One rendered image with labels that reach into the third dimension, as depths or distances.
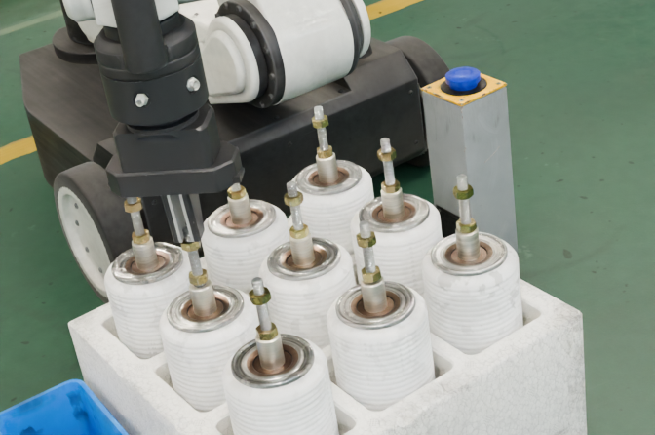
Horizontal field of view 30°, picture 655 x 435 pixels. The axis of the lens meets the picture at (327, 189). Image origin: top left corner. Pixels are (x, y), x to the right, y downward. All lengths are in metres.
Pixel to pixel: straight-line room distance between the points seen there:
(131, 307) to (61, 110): 0.69
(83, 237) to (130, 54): 0.74
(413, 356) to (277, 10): 0.53
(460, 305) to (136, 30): 0.42
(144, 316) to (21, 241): 0.68
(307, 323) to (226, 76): 0.42
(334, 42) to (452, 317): 0.46
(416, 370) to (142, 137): 0.34
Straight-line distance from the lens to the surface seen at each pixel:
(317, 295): 1.21
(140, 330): 1.28
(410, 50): 1.82
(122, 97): 1.05
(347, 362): 1.15
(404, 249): 1.26
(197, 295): 1.17
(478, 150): 1.41
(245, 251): 1.30
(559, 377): 1.27
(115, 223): 1.58
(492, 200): 1.45
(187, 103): 1.05
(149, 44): 1.00
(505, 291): 1.20
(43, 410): 1.38
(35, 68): 2.08
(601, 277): 1.62
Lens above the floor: 0.91
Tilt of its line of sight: 29 degrees down
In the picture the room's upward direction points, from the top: 9 degrees counter-clockwise
